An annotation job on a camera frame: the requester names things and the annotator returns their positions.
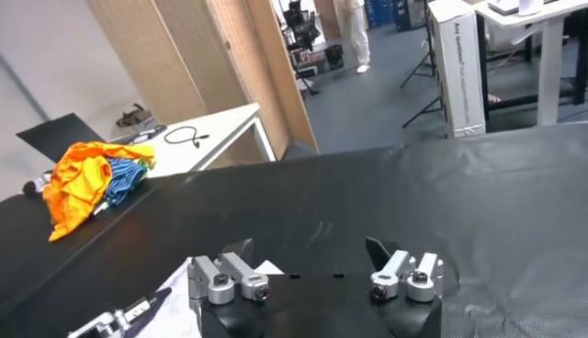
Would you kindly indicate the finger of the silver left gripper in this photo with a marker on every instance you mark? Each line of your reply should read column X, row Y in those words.
column 110, row 321

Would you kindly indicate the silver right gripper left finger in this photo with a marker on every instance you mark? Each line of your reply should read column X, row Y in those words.
column 216, row 278

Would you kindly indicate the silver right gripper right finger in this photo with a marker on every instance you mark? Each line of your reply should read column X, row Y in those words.
column 399, row 271

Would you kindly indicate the lavender t-shirt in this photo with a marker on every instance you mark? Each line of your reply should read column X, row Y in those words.
column 177, row 312

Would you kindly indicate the walking person white clothes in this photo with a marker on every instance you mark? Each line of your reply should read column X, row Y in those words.
column 356, row 32

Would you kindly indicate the black plastic table cover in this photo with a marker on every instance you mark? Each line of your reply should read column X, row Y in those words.
column 459, row 193

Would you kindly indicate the blue striped garment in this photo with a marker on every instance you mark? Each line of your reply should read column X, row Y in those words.
column 124, row 181

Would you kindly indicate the orange garment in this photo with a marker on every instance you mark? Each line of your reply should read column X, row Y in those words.
column 78, row 188

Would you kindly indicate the white table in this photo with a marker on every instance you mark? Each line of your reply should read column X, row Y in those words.
column 220, row 138

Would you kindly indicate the black round-ended tool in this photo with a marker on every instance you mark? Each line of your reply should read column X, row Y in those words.
column 32, row 187

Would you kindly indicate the black tripod stand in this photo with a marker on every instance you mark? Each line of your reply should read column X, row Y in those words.
column 425, row 69

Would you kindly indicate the tall white cardboard box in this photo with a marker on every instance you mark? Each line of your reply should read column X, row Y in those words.
column 459, row 73

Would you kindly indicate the wooden folding screen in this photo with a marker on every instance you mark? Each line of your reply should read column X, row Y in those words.
column 184, row 55

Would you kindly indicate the black waste bin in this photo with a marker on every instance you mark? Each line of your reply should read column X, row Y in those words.
column 334, row 55

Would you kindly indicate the white standing desk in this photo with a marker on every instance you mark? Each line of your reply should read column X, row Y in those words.
column 549, row 69

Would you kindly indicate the blue storage crates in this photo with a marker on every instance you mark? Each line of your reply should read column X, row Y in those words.
column 390, row 14

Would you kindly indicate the black office chair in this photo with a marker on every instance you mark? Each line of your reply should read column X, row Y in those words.
column 301, row 23

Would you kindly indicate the gray tablet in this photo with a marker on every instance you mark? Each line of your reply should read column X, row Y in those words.
column 503, row 7

